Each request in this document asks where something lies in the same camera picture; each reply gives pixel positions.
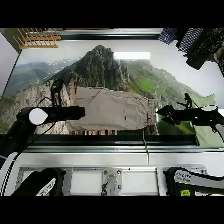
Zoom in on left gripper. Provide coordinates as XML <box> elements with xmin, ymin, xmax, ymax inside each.
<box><xmin>65</xmin><ymin>105</ymin><xmax>87</xmax><ymax>122</ymax></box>

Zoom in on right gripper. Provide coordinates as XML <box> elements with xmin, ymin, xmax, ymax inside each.
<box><xmin>155</xmin><ymin>104</ymin><xmax>181</xmax><ymax>127</ymax></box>

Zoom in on beige pants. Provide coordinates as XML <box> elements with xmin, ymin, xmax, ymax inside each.
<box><xmin>65</xmin><ymin>86</ymin><xmax>158</xmax><ymax>132</ymax></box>

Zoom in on brown clothes hanger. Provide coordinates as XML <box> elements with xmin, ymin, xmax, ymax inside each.
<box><xmin>13</xmin><ymin>28</ymin><xmax>63</xmax><ymax>50</ymax></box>

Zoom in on pale green garment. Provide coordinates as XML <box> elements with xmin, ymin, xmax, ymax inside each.
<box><xmin>188</xmin><ymin>92</ymin><xmax>224</xmax><ymax>148</ymax></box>

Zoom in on black white dotted garment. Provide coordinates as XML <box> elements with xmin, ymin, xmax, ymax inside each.
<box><xmin>175</xmin><ymin>27</ymin><xmax>224</xmax><ymax>72</ymax></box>

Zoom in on blue checked garment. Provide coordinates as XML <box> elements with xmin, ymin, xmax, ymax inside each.
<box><xmin>157</xmin><ymin>27</ymin><xmax>180</xmax><ymax>45</ymax></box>

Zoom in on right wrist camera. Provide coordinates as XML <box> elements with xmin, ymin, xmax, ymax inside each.
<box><xmin>176</xmin><ymin>92</ymin><xmax>198</xmax><ymax>111</ymax></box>

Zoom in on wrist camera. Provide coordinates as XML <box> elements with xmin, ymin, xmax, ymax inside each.
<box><xmin>49</xmin><ymin>78</ymin><xmax>65</xmax><ymax>108</ymax></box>
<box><xmin>176</xmin><ymin>92</ymin><xmax>198</xmax><ymax>111</ymax></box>

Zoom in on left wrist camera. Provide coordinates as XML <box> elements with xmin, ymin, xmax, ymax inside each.
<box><xmin>49</xmin><ymin>78</ymin><xmax>65</xmax><ymax>108</ymax></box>

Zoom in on black cable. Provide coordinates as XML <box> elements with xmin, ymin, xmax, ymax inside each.
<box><xmin>0</xmin><ymin>121</ymin><xmax>58</xmax><ymax>197</ymax></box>

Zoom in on silver frame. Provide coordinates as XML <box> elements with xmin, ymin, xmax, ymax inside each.
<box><xmin>0</xmin><ymin>144</ymin><xmax>224</xmax><ymax>197</ymax></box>

